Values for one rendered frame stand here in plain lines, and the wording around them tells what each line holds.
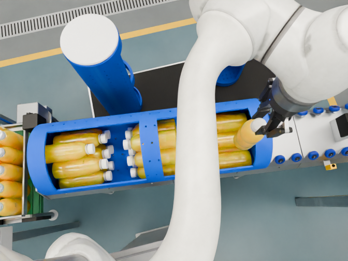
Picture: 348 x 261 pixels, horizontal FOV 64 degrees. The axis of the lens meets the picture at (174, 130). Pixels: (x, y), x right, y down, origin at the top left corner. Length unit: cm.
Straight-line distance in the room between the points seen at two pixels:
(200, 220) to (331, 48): 27
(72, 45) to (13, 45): 158
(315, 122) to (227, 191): 100
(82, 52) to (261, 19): 108
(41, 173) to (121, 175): 32
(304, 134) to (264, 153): 41
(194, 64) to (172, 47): 216
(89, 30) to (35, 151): 66
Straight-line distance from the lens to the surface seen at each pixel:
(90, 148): 108
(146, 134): 99
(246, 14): 44
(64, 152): 110
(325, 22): 43
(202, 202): 34
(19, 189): 137
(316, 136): 144
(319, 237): 243
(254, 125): 79
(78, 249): 89
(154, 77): 227
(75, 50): 143
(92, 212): 228
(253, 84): 231
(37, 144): 110
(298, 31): 45
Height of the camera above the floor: 218
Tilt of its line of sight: 75 degrees down
